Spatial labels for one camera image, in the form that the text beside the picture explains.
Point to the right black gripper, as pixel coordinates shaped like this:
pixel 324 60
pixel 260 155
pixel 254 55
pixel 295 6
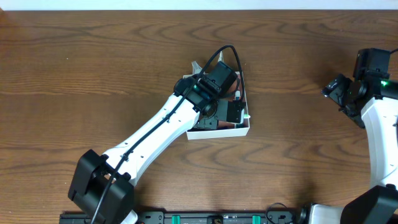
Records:
pixel 333 88

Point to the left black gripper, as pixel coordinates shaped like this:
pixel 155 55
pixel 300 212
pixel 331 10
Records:
pixel 204 123

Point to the white green toothpaste tube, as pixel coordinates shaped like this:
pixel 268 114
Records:
pixel 238 96

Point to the clear soap pump bottle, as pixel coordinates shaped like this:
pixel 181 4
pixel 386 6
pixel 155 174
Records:
pixel 196 69

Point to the white lotion tube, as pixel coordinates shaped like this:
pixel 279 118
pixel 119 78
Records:
pixel 220 57

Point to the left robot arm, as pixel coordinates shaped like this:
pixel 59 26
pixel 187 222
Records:
pixel 103 184

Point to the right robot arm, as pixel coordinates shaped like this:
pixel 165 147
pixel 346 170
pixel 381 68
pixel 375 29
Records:
pixel 379 203

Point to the white box with brown interior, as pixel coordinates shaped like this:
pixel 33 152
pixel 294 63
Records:
pixel 224 132

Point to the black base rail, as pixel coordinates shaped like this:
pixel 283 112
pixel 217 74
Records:
pixel 277 217

